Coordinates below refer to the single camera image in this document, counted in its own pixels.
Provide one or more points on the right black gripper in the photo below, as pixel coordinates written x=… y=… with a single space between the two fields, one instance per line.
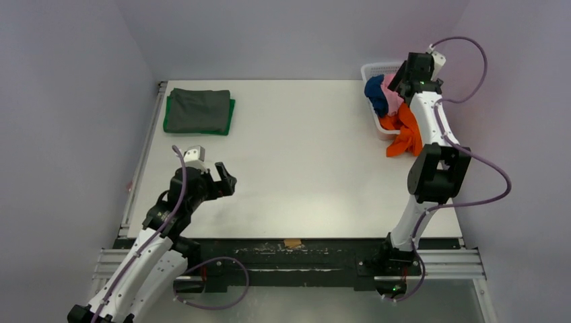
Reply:
x=402 y=78

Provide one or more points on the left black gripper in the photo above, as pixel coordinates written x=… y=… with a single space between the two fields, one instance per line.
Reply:
x=215 y=186

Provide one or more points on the pink t shirt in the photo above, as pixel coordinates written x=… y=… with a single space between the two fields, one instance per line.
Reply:
x=394 y=101

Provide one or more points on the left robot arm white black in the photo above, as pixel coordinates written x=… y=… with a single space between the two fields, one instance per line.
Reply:
x=159 y=253

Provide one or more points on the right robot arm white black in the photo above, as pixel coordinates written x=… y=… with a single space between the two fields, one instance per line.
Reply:
x=438 y=171

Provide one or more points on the white plastic basket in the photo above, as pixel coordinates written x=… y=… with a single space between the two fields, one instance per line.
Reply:
x=379 y=69

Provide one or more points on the navy blue t shirt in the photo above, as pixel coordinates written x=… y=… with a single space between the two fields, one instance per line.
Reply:
x=373 y=91

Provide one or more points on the orange t shirt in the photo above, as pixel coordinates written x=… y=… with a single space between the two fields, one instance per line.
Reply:
x=408 y=140

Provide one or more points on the folded grey t shirt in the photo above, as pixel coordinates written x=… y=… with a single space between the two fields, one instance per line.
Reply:
x=217 y=98

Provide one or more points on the folded green t shirt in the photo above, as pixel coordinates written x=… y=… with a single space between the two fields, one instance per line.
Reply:
x=185 y=118

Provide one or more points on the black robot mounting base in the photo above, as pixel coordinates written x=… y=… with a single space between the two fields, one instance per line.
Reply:
x=317 y=263

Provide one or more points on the brown tape piece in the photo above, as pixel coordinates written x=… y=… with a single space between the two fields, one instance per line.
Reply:
x=292 y=243

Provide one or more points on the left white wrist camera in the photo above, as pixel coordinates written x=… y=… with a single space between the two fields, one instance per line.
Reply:
x=194 y=157

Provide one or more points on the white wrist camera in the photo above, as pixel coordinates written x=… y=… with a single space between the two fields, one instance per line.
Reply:
x=439 y=58
x=194 y=157

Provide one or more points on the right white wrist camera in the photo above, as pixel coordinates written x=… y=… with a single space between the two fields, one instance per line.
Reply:
x=439 y=58

